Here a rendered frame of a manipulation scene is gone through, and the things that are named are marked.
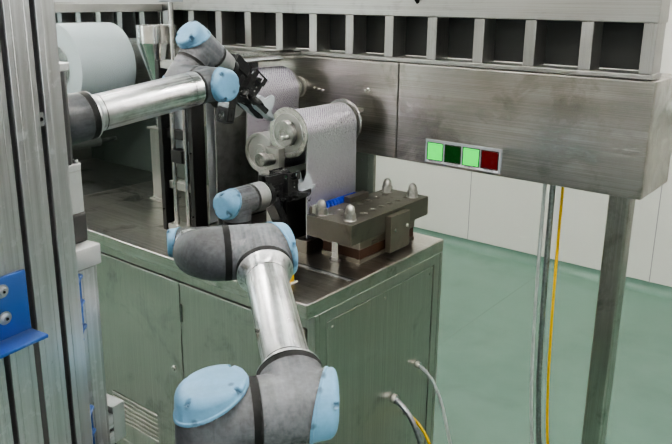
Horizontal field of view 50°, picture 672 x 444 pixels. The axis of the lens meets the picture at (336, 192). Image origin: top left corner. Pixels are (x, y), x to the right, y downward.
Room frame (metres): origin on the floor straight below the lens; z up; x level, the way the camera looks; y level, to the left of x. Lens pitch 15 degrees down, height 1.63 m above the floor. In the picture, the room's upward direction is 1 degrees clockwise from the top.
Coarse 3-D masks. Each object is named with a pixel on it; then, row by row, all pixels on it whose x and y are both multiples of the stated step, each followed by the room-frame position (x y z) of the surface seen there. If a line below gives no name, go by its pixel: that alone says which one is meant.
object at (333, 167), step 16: (336, 144) 2.12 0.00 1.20; (352, 144) 2.18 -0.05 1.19; (320, 160) 2.06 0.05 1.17; (336, 160) 2.12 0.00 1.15; (352, 160) 2.18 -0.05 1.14; (320, 176) 2.06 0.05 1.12; (336, 176) 2.12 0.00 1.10; (352, 176) 2.19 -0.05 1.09; (320, 192) 2.06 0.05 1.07; (336, 192) 2.12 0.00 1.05
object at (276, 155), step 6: (270, 150) 2.05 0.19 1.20; (276, 150) 2.03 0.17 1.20; (282, 150) 2.04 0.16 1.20; (270, 156) 2.02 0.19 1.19; (276, 156) 2.03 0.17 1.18; (282, 156) 2.04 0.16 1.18; (270, 162) 2.01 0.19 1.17; (276, 162) 2.03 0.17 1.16; (282, 162) 2.04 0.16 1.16; (270, 168) 2.05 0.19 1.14; (276, 168) 2.03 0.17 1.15; (264, 174) 2.02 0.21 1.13; (282, 204) 2.05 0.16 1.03
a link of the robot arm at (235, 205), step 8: (248, 184) 1.84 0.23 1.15; (224, 192) 1.76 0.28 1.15; (232, 192) 1.77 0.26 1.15; (240, 192) 1.78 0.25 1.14; (248, 192) 1.80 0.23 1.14; (256, 192) 1.81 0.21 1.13; (216, 200) 1.76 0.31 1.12; (224, 200) 1.74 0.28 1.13; (232, 200) 1.74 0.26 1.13; (240, 200) 1.76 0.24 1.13; (248, 200) 1.78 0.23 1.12; (256, 200) 1.80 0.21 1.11; (216, 208) 1.76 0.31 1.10; (224, 208) 1.75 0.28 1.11; (232, 208) 1.74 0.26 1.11; (240, 208) 1.75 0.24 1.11; (248, 208) 1.78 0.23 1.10; (256, 208) 1.81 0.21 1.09; (224, 216) 1.75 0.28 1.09; (232, 216) 1.75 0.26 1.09; (240, 216) 1.76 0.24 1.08; (248, 216) 1.78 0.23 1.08
